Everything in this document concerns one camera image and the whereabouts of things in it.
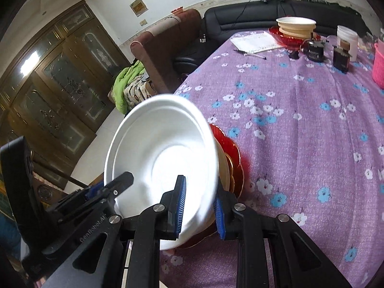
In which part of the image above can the red plate with sticker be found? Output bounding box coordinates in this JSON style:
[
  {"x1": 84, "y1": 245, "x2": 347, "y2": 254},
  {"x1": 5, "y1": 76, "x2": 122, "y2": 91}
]
[{"x1": 179, "y1": 124, "x2": 245, "y2": 248}]

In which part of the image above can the beige plastic bowl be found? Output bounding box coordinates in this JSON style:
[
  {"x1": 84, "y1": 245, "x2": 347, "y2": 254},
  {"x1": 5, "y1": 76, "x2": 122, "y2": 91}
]
[{"x1": 215, "y1": 140, "x2": 230, "y2": 191}]

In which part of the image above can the white foam bowl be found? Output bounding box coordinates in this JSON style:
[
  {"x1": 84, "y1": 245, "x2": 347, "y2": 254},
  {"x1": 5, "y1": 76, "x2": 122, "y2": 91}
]
[{"x1": 103, "y1": 94, "x2": 219, "y2": 250}]

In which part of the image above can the stack of beige bowls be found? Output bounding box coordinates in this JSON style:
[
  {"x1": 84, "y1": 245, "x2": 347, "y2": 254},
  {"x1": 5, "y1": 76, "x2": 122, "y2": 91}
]
[{"x1": 276, "y1": 16, "x2": 316, "y2": 39}]

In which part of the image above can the wooden double door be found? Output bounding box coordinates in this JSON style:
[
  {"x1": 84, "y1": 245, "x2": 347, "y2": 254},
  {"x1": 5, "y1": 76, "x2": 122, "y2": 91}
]
[{"x1": 1, "y1": 1, "x2": 129, "y2": 189}]

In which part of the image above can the purple floral tablecloth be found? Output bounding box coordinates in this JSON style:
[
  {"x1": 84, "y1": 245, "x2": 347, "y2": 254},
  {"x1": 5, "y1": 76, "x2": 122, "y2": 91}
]
[{"x1": 176, "y1": 36, "x2": 383, "y2": 287}]

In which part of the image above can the green cloth pile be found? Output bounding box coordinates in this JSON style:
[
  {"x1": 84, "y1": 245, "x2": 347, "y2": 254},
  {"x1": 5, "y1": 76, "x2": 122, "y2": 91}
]
[{"x1": 112, "y1": 60, "x2": 144, "y2": 114}]

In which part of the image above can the small black cap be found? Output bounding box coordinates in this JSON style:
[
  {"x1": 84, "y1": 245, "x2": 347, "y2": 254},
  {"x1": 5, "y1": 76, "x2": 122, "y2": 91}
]
[{"x1": 288, "y1": 50, "x2": 300, "y2": 60}]

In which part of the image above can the pink knit sleeve bottle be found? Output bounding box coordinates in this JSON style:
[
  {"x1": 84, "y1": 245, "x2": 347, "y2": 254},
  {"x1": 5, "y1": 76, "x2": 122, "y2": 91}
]
[{"x1": 372, "y1": 27, "x2": 384, "y2": 89}]

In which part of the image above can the black jar with cork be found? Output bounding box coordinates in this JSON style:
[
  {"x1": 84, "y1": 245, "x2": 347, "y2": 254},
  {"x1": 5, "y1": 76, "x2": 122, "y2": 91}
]
[{"x1": 333, "y1": 46, "x2": 351, "y2": 73}]

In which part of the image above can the brown armchair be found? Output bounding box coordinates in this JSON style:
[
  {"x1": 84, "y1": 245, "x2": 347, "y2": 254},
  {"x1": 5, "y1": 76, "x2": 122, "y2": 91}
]
[{"x1": 130, "y1": 9, "x2": 201, "y2": 94}]

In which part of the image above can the black jar left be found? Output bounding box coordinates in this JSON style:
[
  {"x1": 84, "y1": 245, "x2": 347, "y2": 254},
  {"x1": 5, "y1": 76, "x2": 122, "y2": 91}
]
[{"x1": 301, "y1": 38, "x2": 325, "y2": 62}]

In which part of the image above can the black pen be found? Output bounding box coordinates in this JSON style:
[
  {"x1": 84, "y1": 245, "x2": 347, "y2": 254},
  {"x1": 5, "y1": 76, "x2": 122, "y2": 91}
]
[{"x1": 233, "y1": 49, "x2": 267, "y2": 60}]

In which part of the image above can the white paper sheet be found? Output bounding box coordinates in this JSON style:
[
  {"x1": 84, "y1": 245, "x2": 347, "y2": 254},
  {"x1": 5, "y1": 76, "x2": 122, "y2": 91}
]
[{"x1": 230, "y1": 32, "x2": 282, "y2": 54}]

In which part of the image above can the white plastic jar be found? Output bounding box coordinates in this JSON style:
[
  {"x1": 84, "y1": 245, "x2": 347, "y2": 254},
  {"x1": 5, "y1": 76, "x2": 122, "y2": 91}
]
[{"x1": 336, "y1": 25, "x2": 359, "y2": 62}]

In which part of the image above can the black leather sofa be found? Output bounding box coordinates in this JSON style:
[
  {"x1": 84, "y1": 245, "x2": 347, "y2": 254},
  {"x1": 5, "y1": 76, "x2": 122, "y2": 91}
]
[{"x1": 173, "y1": 0, "x2": 370, "y2": 74}]

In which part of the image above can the small wall plaque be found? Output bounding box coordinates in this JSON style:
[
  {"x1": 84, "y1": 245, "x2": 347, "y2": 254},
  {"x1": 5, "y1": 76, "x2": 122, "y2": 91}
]
[{"x1": 130, "y1": 0, "x2": 148, "y2": 17}]

